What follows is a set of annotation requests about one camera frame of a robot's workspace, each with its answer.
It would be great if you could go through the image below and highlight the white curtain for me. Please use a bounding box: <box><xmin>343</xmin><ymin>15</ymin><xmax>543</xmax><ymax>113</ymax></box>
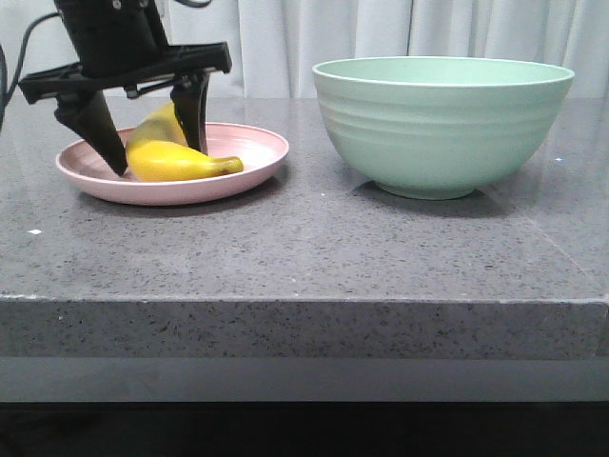
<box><xmin>0</xmin><ymin>0</ymin><xmax>609</xmax><ymax>100</ymax></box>

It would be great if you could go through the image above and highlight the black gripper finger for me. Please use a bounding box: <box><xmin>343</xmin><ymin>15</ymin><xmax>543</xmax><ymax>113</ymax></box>
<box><xmin>54</xmin><ymin>90</ymin><xmax>128</xmax><ymax>175</ymax></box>
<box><xmin>170</xmin><ymin>73</ymin><xmax>209</xmax><ymax>154</ymax></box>

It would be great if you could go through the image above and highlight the black cable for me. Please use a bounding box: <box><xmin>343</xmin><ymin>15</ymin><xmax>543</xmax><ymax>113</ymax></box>
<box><xmin>0</xmin><ymin>10</ymin><xmax>60</xmax><ymax>111</ymax></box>

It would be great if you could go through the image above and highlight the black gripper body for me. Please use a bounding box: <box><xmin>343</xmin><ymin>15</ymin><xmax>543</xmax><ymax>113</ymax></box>
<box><xmin>18</xmin><ymin>0</ymin><xmax>232</xmax><ymax>104</ymax></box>

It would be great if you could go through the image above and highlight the green bowl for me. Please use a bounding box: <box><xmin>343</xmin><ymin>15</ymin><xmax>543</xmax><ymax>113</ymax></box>
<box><xmin>313</xmin><ymin>56</ymin><xmax>575</xmax><ymax>200</ymax></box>

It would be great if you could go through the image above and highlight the pink plate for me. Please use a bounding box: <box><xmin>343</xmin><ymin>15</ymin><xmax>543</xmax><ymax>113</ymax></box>
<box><xmin>55</xmin><ymin>123</ymin><xmax>289</xmax><ymax>206</ymax></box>

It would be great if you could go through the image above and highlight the yellow banana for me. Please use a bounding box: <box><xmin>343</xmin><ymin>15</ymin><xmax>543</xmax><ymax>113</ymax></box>
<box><xmin>126</xmin><ymin>102</ymin><xmax>244</xmax><ymax>182</ymax></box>

